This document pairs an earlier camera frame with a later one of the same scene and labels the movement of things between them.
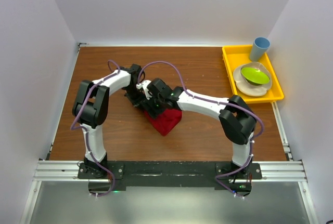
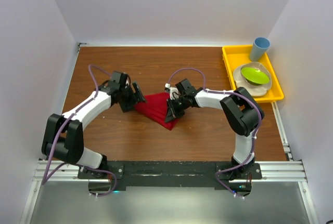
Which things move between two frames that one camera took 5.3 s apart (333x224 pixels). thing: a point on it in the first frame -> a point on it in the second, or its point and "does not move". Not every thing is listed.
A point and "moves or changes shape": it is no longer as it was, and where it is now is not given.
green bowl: [255, 76] does not move
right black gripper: [152, 111] -> [172, 113]
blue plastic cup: [259, 47] does not move
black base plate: [217, 174] does not move
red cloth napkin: [165, 122] moves or changes shape
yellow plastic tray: [236, 55] does not move
